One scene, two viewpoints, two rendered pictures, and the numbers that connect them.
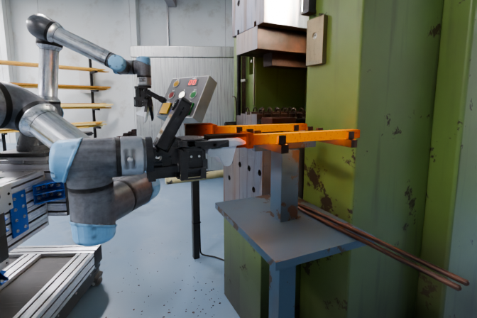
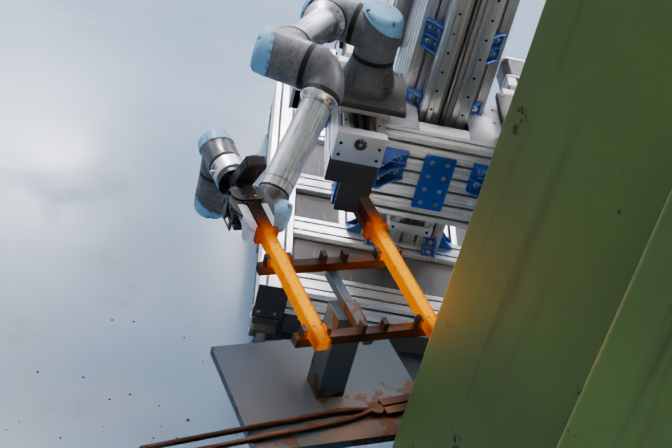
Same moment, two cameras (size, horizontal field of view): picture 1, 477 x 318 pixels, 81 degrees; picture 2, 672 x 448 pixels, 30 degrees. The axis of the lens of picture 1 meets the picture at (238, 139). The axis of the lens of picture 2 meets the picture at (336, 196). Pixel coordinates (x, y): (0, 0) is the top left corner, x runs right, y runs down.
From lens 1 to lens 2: 2.54 m
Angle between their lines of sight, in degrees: 81
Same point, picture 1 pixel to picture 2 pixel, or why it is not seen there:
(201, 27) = not seen: outside the picture
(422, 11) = (578, 328)
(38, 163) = not seen: hidden behind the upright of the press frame
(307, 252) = (226, 375)
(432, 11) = not seen: hidden behind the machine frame
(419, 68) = (537, 432)
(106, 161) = (207, 162)
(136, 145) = (220, 166)
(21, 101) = (309, 77)
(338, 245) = (238, 407)
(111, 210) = (208, 198)
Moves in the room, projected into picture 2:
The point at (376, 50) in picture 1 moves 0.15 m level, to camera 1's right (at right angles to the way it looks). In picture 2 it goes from (469, 307) to (473, 368)
